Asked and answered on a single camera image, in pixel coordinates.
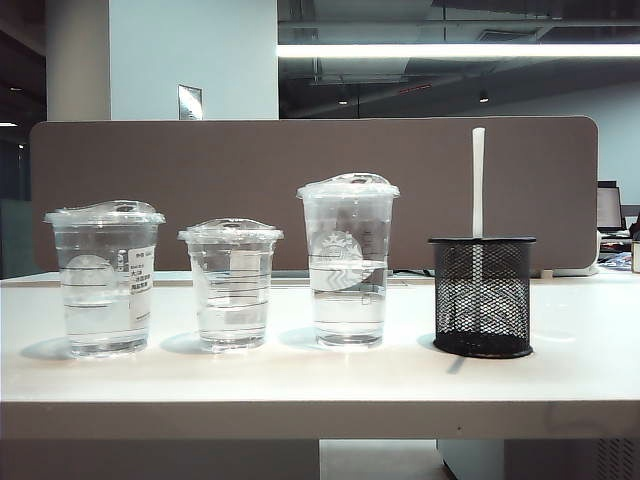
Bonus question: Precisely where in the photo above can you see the white plastic straw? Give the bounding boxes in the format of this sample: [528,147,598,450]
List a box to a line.
[469,127,488,346]

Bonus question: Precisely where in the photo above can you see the black mesh pen holder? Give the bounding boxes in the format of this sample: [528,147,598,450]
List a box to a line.
[427,236,538,359]

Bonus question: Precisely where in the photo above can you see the tall cup clear lid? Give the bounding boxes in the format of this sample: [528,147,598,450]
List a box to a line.
[295,172,402,201]

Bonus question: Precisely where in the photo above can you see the tall clear cup with logo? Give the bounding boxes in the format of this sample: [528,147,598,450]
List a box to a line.
[302,197,394,351]

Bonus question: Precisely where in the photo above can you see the small cup clear lid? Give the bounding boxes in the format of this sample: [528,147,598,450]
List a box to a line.
[176,217,286,245]

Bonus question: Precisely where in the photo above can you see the small clear plastic cup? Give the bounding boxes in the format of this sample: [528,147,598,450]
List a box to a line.
[185,240,277,355]

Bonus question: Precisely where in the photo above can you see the medium cup clear lid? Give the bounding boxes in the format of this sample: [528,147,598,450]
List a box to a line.
[43,199,167,227]

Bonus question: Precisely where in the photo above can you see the medium clear cup with label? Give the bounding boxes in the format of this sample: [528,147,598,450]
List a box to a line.
[52,222,160,360]

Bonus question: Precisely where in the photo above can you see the brown desk partition panel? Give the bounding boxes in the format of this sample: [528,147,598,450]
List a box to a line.
[28,115,600,274]

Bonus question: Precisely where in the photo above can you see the long ceiling light strip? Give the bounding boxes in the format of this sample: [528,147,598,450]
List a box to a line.
[276,43,640,59]

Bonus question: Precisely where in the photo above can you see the computer monitor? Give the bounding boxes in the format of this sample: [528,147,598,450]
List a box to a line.
[597,185,624,232]

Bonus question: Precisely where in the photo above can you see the framed wall poster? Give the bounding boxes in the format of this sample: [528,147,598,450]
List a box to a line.
[177,83,204,122]

